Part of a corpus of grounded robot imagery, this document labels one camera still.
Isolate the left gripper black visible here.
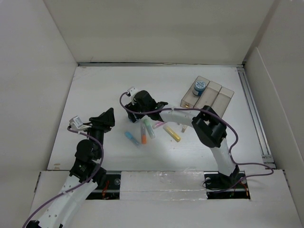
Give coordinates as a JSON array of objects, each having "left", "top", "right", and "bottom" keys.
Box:
[{"left": 81, "top": 107, "right": 114, "bottom": 158}]

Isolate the orange highlighter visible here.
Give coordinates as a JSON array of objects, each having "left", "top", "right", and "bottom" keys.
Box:
[{"left": 141, "top": 123, "right": 147, "bottom": 144}]

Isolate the blue highlighter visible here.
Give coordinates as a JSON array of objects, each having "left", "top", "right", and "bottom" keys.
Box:
[{"left": 124, "top": 131, "right": 141, "bottom": 148}]

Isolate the pink highlighter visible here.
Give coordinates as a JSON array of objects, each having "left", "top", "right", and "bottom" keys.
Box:
[{"left": 152, "top": 122, "right": 166, "bottom": 129}]

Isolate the green highlighter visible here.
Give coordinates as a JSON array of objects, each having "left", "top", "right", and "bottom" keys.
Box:
[{"left": 143, "top": 119, "right": 155, "bottom": 139}]

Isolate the yellow highlighter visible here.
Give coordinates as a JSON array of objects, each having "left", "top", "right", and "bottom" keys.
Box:
[{"left": 163, "top": 125, "right": 181, "bottom": 142}]

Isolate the blue white jar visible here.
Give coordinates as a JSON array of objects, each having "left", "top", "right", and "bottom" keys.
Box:
[
  {"left": 128, "top": 112, "right": 137, "bottom": 123},
  {"left": 192, "top": 80, "right": 206, "bottom": 96}
]

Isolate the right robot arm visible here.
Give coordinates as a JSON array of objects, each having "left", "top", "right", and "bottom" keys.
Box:
[{"left": 124, "top": 87, "right": 239, "bottom": 187}]

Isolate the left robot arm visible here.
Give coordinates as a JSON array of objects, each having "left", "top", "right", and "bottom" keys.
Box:
[{"left": 23, "top": 108, "right": 115, "bottom": 228}]

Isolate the clear three-compartment organizer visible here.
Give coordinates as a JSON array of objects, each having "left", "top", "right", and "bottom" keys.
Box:
[{"left": 180, "top": 76, "right": 234, "bottom": 117}]

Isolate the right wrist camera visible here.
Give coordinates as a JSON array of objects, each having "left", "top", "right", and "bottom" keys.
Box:
[{"left": 127, "top": 86, "right": 139, "bottom": 97}]

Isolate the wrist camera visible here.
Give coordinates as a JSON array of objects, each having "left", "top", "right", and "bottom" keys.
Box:
[
  {"left": 127, "top": 86, "right": 139, "bottom": 97},
  {"left": 69, "top": 116, "right": 84, "bottom": 131}
]

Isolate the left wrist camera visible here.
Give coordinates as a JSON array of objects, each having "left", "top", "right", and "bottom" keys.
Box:
[{"left": 69, "top": 116, "right": 84, "bottom": 131}]

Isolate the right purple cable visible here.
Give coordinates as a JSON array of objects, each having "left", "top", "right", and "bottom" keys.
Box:
[{"left": 118, "top": 91, "right": 275, "bottom": 193}]

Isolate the right aluminium rail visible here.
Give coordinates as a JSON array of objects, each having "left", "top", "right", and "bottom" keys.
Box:
[{"left": 237, "top": 67, "right": 276, "bottom": 169}]

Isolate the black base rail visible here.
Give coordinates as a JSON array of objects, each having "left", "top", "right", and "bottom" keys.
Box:
[{"left": 87, "top": 171, "right": 250, "bottom": 201}]

